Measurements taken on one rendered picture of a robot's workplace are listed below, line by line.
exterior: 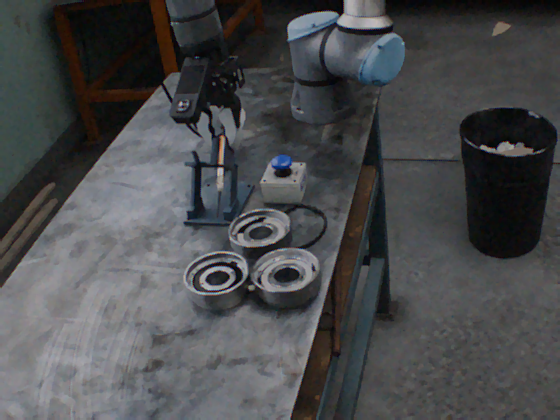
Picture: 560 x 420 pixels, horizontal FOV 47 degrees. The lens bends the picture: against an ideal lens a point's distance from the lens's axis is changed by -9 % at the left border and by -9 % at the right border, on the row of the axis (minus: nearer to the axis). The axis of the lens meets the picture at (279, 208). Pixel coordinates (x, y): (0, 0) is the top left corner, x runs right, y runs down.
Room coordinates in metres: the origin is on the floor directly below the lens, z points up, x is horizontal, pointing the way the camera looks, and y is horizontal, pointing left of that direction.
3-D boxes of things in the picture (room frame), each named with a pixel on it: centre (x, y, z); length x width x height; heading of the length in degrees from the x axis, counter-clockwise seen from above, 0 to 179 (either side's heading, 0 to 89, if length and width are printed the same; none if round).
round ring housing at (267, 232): (0.96, 0.04, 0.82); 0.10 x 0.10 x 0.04
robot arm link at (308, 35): (1.43, -0.14, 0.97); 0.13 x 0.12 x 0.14; 40
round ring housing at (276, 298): (0.84, 0.01, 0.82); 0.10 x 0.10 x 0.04
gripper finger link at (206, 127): (1.08, 0.09, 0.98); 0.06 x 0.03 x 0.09; 156
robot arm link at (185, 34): (1.07, 0.08, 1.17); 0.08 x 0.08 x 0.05
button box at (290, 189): (1.12, -0.02, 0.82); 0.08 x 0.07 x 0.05; 161
